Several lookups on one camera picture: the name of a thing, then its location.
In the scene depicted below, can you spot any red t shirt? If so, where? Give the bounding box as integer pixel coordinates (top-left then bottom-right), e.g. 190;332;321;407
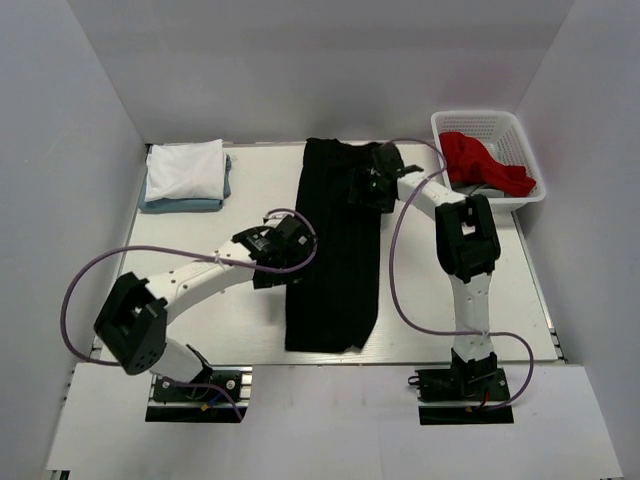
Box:
439;132;537;197

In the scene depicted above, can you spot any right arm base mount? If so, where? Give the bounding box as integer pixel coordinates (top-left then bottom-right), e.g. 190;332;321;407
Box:
407;368;514;426

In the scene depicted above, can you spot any black t shirt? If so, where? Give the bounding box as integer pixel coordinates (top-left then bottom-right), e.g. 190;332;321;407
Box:
285;137;381;353

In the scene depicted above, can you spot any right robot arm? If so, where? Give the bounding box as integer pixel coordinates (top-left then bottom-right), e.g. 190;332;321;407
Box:
348;142;501;399

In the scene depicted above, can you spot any grey t shirt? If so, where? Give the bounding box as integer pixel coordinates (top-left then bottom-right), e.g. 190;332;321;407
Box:
452;182;510;198

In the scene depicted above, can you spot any folded white t shirt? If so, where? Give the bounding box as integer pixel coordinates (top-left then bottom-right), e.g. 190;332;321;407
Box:
145;139;226;202

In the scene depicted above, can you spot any folded light blue t shirt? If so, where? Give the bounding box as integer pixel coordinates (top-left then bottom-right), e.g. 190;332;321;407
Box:
137;155;232;215

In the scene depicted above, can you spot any white plastic basket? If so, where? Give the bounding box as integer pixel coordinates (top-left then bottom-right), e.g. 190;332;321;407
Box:
431;110;546;213

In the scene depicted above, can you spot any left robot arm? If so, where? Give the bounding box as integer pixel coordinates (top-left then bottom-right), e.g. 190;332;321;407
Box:
94;209;318;399

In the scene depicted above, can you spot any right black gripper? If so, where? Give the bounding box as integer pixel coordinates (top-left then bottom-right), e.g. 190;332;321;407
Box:
347;166;398;215

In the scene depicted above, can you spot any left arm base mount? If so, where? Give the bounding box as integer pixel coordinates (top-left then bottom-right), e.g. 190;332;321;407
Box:
145;367;253;424

